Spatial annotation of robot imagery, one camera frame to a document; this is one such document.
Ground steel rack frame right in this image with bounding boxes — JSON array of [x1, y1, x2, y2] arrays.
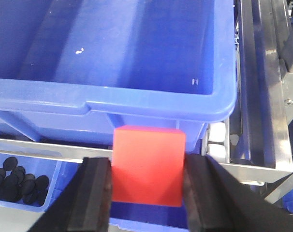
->
[[202, 0, 293, 203]]

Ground blue bin lower centre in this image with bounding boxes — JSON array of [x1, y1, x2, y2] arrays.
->
[[49, 159, 193, 230]]

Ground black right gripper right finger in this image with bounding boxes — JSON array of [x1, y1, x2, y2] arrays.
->
[[183, 154, 293, 232]]

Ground blue bin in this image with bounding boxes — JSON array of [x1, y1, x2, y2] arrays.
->
[[49, 159, 193, 230], [0, 0, 236, 152]]

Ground steel shelf crossbar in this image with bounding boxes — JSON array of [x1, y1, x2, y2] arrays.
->
[[0, 138, 113, 163]]

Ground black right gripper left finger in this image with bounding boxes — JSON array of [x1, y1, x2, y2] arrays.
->
[[29, 158, 112, 232]]

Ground blue bin front right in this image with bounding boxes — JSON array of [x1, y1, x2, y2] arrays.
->
[[0, 0, 236, 152]]

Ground small blue parts tray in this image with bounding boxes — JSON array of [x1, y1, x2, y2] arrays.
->
[[0, 139, 62, 213]]

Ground black round caps pile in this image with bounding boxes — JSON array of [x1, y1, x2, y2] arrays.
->
[[0, 157, 51, 206]]

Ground red cube block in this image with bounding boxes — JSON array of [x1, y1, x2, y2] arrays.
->
[[112, 126, 186, 207]]

